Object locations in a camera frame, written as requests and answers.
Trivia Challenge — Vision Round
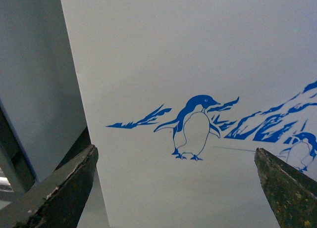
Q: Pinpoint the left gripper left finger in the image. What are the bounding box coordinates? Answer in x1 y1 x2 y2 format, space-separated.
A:
0 145 99 228

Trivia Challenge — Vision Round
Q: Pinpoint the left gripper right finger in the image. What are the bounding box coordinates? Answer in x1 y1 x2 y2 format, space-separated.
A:
254 148 317 228

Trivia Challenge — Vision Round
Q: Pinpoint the white chest freezer penguin print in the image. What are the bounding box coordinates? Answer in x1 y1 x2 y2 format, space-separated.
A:
0 0 317 228

